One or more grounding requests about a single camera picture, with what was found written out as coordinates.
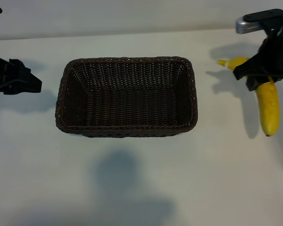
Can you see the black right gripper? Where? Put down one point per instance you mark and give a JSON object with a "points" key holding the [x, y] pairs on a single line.
{"points": [[280, 51]]}

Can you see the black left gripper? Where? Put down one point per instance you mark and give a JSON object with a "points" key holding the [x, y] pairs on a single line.
{"points": [[0, 74]]}

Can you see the yellow banana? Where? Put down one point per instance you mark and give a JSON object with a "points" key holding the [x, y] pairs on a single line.
{"points": [[270, 110]]}

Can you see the dark brown wicker basket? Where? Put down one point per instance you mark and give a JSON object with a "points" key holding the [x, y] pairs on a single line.
{"points": [[122, 106]]}

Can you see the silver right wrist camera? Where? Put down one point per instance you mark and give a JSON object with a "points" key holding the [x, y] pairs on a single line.
{"points": [[247, 26]]}

